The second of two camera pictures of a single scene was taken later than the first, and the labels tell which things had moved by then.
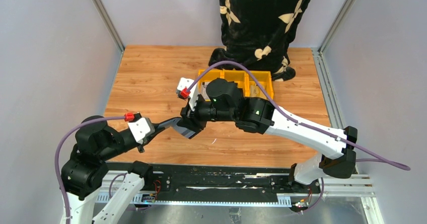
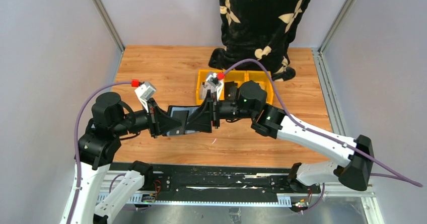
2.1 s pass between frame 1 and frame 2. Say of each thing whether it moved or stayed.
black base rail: stayed
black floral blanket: stayed
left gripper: moved
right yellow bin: stayed
